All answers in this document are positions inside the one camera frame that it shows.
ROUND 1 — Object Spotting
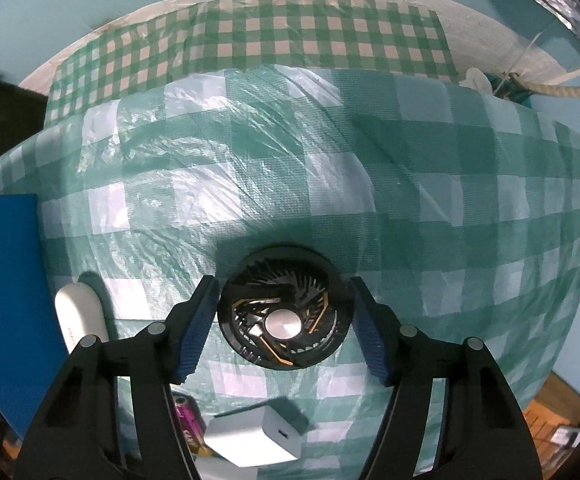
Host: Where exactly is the white charger block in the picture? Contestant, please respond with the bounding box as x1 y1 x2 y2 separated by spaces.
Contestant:
204 400 307 468

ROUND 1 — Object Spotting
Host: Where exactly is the beige braided rope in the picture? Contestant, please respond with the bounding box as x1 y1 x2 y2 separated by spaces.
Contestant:
507 67 580 101

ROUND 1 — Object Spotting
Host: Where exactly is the pink battery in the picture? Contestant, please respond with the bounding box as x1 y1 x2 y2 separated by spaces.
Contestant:
175 395 215 457

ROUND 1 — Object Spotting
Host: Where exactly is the small-check green tablecloth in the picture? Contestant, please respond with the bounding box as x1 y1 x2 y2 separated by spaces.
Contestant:
44 0 458 128

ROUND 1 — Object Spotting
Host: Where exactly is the white earbuds case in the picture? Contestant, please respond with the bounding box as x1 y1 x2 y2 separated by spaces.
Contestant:
54 282 108 356

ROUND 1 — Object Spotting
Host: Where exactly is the large-check green plastic tablecloth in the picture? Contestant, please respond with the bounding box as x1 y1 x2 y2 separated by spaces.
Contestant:
0 64 580 480

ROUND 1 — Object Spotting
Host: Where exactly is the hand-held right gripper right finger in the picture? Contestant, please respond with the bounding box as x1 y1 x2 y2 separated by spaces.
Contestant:
350 276 543 480

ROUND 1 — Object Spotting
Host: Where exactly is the white plastic piece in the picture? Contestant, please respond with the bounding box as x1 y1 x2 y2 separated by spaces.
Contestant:
460 67 493 96

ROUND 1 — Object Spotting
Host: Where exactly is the wooden board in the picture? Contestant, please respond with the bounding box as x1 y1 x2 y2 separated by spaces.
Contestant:
520 372 580 461

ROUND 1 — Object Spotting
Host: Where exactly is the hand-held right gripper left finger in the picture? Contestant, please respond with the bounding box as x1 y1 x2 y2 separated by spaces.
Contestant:
14 275 221 480

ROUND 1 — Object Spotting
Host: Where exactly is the round black cooling fan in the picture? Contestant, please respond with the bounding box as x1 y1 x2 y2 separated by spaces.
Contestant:
217 245 357 372

